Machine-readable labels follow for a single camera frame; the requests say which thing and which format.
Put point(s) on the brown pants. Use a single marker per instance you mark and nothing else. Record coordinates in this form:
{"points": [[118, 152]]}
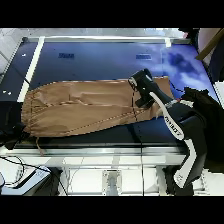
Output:
{"points": [[90, 106]]}

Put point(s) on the silver frame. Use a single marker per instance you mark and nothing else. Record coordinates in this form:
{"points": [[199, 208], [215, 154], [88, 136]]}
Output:
{"points": [[111, 181]]}

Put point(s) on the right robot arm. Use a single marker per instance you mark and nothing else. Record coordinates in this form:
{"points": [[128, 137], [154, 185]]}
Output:
{"points": [[186, 126]]}

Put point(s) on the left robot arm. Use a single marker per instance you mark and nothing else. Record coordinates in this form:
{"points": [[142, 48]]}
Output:
{"points": [[13, 133]]}

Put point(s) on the black garment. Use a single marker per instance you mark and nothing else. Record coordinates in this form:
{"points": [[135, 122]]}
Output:
{"points": [[211, 120]]}

